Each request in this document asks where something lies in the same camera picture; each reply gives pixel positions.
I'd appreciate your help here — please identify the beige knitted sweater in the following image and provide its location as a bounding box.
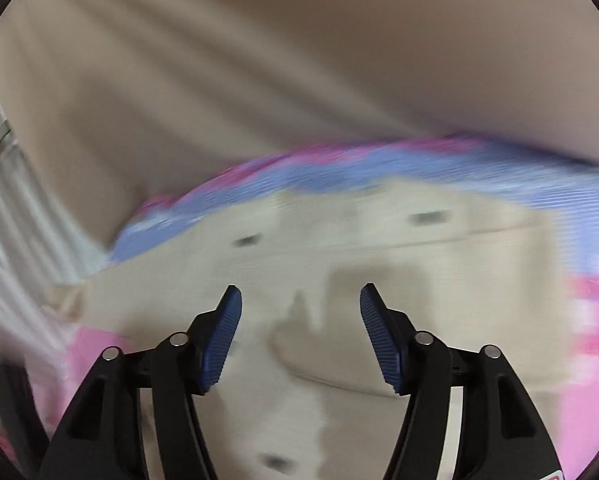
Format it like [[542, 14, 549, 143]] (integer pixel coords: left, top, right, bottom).
[[46, 180, 569, 479]]

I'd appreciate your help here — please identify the white satin curtain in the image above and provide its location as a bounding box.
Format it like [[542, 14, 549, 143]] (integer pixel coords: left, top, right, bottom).
[[0, 104, 107, 361]]

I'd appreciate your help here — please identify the pink floral bed sheet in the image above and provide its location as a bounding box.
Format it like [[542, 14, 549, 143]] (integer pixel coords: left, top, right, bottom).
[[75, 136, 599, 479]]

